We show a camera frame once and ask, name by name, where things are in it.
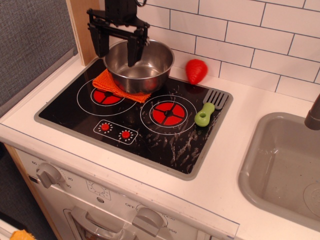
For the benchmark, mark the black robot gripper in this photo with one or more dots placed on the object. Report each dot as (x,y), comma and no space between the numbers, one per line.
(119,19)

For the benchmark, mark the silver metal bowl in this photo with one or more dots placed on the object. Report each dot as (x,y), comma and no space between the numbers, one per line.
(147,75)

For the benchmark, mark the orange folded cloth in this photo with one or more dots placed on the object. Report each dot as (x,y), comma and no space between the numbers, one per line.
(104,81)

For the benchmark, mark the red toy strawberry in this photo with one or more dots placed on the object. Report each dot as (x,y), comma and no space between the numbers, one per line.
(196,70)

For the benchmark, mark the black toy stove top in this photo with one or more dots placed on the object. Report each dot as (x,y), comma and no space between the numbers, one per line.
(160,133)

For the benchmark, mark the grey timer knob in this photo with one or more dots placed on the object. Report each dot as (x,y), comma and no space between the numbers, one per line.
(48,175)

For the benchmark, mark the grey oven knob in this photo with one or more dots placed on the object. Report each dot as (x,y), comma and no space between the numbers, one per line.
(148,221)

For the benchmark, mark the grey faucet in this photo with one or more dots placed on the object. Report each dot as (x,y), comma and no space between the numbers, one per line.
(312,120)

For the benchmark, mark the grey plastic sink basin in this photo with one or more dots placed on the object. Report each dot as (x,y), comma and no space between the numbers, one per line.
(281,170)

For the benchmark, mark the orange yellow object corner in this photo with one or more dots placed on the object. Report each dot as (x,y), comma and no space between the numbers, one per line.
(21,235)

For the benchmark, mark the wooden side post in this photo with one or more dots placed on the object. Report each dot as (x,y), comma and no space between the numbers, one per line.
(79,18)

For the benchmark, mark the green handled grey spatula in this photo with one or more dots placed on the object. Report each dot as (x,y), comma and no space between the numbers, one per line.
(214,100)

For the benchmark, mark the grey oven door handle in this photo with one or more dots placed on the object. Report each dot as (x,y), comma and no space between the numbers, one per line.
(98,227)

